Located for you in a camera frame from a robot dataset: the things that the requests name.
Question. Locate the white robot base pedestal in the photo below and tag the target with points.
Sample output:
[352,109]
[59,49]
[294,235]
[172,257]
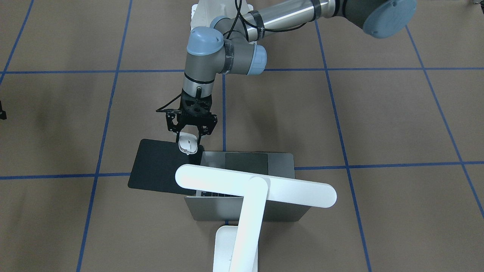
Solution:
[203,12]

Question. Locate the white computer mouse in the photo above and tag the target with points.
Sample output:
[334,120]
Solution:
[187,143]

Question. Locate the white desk lamp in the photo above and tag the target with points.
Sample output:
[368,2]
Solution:
[236,248]

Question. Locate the black mouse pad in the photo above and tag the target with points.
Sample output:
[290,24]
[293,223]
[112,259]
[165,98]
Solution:
[155,166]

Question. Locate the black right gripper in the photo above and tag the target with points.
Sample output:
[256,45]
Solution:
[2,114]

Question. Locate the grey laptop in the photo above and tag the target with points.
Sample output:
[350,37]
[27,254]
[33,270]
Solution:
[211,206]

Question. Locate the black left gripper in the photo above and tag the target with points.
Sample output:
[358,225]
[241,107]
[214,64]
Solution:
[171,122]

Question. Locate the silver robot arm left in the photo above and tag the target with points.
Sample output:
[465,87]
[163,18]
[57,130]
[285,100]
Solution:
[225,45]

